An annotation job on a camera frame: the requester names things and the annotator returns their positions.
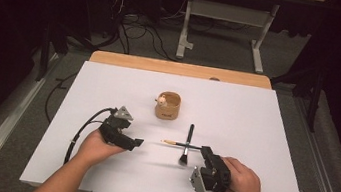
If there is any black floor cable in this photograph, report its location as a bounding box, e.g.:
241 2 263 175
42 68 79 127

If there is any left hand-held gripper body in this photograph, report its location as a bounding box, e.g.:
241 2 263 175
96 103 141 153

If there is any person's left hand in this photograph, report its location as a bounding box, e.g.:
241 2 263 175
75 126 129 171

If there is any light wooden table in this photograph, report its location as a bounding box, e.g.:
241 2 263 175
88 49 274 90

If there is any left hand-held gripper cable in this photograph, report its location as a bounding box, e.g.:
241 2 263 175
63 101 118 171

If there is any black makeup brush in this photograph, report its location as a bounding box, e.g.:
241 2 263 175
177 122 196 167

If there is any bundle of black floor cables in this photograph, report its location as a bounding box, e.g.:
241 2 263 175
96 0 187 63

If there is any white table board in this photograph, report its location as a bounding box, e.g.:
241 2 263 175
17 53 326 192

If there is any black metal stand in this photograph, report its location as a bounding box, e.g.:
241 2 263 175
33 19 73 86
263 61 328 134

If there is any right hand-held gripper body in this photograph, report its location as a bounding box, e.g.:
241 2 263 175
187 151 236 192

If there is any round wooden brush holder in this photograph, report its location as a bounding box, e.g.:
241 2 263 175
152 89 183 122

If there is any person's right hand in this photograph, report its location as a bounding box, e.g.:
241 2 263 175
217 155 266 192

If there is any white metal desk frame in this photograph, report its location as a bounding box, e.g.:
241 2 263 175
174 0 283 76

